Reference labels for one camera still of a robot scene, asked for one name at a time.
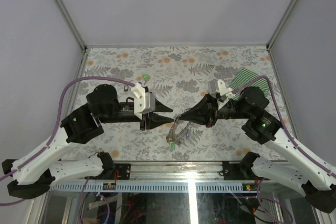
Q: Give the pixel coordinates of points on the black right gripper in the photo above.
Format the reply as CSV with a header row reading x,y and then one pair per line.
x,y
206,112

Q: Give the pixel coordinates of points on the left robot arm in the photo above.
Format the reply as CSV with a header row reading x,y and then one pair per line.
x,y
34,174

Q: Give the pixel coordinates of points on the aluminium front rail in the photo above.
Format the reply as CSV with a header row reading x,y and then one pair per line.
x,y
168,177

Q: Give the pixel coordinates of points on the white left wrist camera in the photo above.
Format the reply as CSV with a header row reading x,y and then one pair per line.
x,y
144,102

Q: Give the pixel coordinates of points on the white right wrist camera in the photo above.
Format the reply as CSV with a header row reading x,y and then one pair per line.
x,y
217,88

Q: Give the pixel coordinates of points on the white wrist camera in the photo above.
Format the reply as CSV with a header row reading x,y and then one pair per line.
x,y
144,102
217,88

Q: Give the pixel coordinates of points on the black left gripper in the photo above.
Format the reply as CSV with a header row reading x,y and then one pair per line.
x,y
155,120

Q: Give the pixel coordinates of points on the green key tag far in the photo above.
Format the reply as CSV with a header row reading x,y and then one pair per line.
x,y
146,77

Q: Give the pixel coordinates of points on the floral table mat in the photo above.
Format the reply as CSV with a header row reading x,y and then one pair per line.
x,y
179,78

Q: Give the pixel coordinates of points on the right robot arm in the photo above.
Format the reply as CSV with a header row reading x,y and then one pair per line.
x,y
310,175

